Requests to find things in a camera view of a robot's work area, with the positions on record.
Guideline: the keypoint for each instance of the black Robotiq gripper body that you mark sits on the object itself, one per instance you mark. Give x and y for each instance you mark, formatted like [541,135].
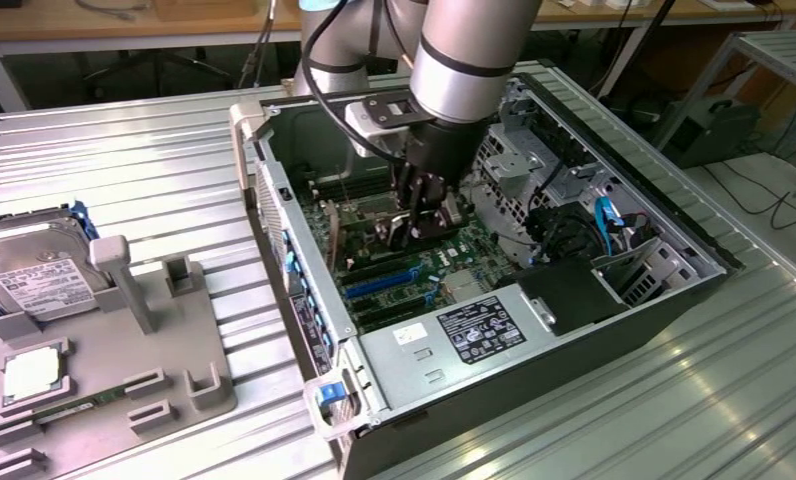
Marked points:
[447,145]

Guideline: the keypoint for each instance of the low-profile green graphics card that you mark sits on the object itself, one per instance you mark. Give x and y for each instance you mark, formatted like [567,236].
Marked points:
[334,235]

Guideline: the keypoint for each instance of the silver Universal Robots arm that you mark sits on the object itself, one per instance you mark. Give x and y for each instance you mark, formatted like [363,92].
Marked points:
[465,60]

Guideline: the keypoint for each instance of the thin metal locking lever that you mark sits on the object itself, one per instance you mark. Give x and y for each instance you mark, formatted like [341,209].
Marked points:
[345,187]

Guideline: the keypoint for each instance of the silver drive cage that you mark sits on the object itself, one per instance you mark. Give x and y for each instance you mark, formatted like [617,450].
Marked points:
[511,165]

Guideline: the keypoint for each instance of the green Dell motherboard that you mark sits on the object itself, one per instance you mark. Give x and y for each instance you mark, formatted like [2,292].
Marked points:
[451,260]

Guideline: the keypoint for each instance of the installed RAM stick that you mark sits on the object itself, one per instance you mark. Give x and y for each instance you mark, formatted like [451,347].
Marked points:
[371,260]

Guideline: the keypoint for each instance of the silver finned chipset heatsink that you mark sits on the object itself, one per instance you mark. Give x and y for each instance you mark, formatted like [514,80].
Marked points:
[463,284]

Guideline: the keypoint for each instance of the blue expansion slot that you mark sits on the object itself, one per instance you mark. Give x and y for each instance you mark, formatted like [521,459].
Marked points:
[381,285]

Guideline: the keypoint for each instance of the black plastic shroud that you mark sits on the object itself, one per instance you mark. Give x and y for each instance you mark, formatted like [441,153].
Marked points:
[558,295]

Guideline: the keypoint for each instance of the light wooden desk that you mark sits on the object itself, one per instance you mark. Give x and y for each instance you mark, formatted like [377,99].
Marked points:
[38,27]
[571,17]

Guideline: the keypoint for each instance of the silver power supply unit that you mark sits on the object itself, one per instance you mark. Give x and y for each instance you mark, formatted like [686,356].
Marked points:
[405,370]

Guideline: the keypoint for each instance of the silver disk bay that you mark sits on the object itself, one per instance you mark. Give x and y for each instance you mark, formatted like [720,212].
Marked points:
[658,270]

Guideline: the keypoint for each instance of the black floor box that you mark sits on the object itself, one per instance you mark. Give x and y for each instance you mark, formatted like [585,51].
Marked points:
[712,135]

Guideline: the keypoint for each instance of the blue case release latch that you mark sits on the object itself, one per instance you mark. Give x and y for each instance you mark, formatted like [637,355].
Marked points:
[329,393]

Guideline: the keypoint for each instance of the open black PC case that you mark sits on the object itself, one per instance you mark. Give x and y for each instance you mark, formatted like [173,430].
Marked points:
[571,380]

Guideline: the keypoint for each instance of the grey plastic parts rack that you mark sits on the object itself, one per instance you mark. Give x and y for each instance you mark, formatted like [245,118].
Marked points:
[138,350]

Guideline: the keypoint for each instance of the aluminium slat side table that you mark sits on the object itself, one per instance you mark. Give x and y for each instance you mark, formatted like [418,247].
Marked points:
[778,50]

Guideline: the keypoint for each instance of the hard disk with blue carrier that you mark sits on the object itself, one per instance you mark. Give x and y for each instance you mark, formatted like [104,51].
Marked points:
[38,270]

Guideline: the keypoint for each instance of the loose green RAM stick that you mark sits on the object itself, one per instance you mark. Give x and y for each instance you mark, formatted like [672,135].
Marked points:
[84,402]

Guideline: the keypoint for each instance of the silver CPU chip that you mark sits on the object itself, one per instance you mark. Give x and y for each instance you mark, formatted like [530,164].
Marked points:
[34,372]

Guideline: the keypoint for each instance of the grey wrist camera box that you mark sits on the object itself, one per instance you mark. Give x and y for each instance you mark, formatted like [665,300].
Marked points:
[385,130]

